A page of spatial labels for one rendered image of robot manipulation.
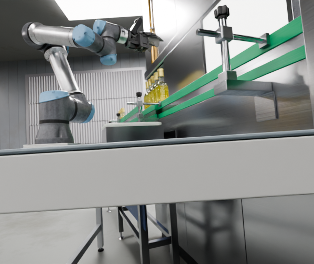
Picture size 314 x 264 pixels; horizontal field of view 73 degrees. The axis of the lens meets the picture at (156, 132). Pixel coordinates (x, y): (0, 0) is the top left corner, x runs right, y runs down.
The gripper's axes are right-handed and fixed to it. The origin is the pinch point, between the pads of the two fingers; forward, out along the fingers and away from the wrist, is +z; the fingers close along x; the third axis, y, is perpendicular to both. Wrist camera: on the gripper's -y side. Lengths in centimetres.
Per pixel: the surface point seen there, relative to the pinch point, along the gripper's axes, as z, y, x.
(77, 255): -39, 112, -32
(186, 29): 9.8, -3.4, 12.8
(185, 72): 10.1, 18.8, 8.9
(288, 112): -27, 53, 72
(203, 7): 5.3, -4.3, 28.6
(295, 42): -25, 40, 74
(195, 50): 6.9, 12.0, 20.1
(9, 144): -60, 34, -451
